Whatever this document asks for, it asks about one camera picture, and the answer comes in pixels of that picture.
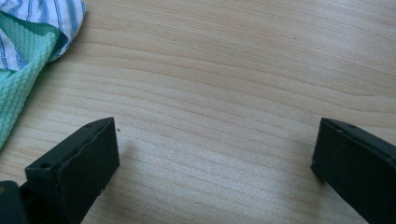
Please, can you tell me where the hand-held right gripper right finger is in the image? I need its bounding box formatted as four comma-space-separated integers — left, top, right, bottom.
310, 117, 396, 224

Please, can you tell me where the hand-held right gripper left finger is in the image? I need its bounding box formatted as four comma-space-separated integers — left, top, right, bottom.
24, 117, 120, 224

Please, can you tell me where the blue striped white cloth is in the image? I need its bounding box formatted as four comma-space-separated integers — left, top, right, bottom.
0, 0, 88, 72

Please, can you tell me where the green waffle-weave cloth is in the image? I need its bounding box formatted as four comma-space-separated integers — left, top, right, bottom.
0, 11, 69, 149

